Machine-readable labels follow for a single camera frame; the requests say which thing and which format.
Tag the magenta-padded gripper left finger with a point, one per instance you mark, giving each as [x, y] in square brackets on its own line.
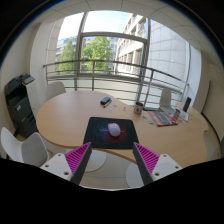
[77, 156]

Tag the green tree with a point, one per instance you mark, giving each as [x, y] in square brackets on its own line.
[97, 53]

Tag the grey metal railing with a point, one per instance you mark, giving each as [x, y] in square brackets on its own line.
[100, 61]

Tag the black and white office printer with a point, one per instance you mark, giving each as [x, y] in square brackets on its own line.
[20, 103]

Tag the white mug with red print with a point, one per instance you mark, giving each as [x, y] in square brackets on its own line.
[138, 108]

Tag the white chair with wooden legs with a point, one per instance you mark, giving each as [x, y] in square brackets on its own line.
[33, 150]

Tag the black mouse pad, red-blue print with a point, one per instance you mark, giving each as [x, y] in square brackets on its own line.
[96, 133]

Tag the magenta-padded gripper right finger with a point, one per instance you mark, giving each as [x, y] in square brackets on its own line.
[148, 157]

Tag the blue whiteboard marker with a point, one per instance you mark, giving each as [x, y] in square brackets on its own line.
[108, 103]

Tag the pink and lilac computer mouse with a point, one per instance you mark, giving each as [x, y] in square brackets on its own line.
[114, 129]

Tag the white round table base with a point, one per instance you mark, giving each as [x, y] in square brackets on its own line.
[97, 160]
[132, 175]

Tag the red and dark magazine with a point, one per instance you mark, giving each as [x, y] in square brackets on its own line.
[162, 118]

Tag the tall black cylinder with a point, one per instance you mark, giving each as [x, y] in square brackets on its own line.
[187, 104]

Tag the white shell chair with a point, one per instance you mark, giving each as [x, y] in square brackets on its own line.
[165, 97]
[54, 90]

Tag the black whiteboard eraser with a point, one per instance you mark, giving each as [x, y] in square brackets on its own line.
[105, 100]

